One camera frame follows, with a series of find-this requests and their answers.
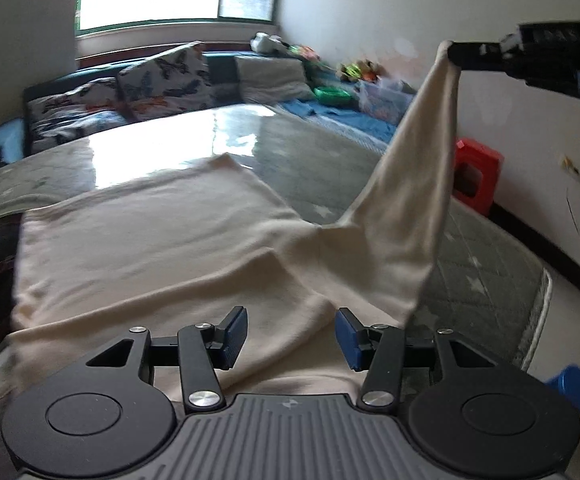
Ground grey beige cushion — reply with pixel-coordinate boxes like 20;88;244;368
235;56;315;104

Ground clear plastic storage box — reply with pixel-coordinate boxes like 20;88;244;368
357;79;417;126

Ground colourful plush toys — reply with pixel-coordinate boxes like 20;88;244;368
337;60;384;82

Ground blue sofa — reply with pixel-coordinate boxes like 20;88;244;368
0;51;396;168

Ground green plastic bowl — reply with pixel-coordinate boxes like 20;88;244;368
314;86;355;107

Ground cream beige sweatshirt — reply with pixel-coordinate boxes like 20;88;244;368
9;44;460;396

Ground panda plush toy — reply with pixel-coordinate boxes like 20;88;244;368
250;32;290;55

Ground red plastic stool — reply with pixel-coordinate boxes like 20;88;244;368
453;138;505;217

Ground butterfly pillow upright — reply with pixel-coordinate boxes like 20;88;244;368
116;41;214;122

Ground butterfly pillow lying flat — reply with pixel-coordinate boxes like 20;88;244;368
27;77;127;154

